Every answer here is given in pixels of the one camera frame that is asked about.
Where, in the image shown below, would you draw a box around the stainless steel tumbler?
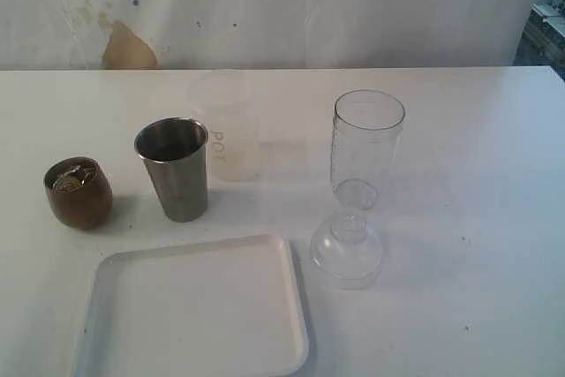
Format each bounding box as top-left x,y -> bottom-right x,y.
134,117 -> 208,222

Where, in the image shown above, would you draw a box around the clear dome shaker lid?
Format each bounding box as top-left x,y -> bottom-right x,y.
310,209 -> 384,290

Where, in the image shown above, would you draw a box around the white square plastic tray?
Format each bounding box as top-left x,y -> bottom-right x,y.
72,234 -> 309,376

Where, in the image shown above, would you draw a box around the clear plastic shaker cup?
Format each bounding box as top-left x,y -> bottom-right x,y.
330,89 -> 406,211

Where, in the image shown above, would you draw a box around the brown wooden cup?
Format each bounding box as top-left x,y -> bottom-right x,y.
43,156 -> 113,230

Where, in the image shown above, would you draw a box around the translucent white plastic container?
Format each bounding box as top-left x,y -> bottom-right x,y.
188,69 -> 260,182

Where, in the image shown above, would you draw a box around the brown chunks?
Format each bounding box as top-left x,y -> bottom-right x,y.
51,163 -> 96,192

